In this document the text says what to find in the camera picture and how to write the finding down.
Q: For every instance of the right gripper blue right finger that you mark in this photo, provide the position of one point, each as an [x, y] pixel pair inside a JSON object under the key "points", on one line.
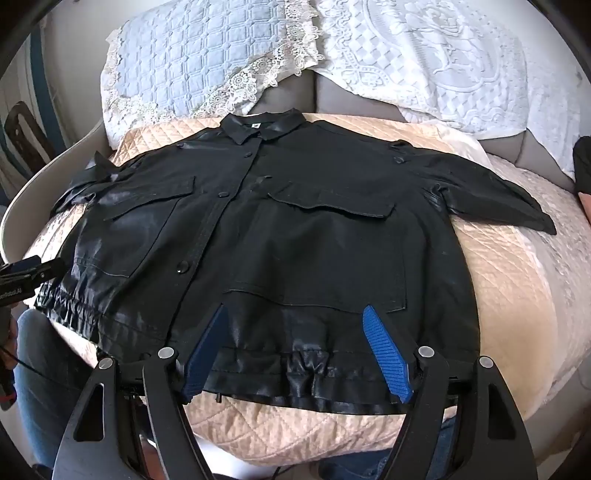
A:
{"points": [[392, 363]]}

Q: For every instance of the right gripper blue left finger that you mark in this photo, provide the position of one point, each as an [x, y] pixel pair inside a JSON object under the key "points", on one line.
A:
{"points": [[198, 362]]}

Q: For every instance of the black jacket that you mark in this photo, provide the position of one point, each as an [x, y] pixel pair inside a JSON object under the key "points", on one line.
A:
{"points": [[294, 227]]}

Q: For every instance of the person's blue jeans leg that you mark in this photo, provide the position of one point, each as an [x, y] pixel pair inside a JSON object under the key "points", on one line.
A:
{"points": [[48, 382]]}

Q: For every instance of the dark wooden chair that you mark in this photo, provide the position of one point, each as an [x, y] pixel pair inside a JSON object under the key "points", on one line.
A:
{"points": [[28, 138]]}

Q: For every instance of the beige quilted bedspread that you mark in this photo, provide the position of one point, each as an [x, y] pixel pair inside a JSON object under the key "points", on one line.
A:
{"points": [[513, 300]]}

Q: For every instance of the pale floral quilted bedcover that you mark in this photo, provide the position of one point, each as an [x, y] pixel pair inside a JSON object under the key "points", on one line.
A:
{"points": [[564, 260]]}

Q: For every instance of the grey upholstered headboard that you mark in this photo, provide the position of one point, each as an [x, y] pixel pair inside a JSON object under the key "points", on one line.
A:
{"points": [[313, 93]]}

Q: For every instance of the blue quilted lace pillow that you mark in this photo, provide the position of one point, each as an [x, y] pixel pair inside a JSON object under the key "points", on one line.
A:
{"points": [[200, 59]]}

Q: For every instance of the white embossed pillow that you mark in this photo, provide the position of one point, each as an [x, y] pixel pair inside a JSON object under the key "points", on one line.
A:
{"points": [[490, 69]]}

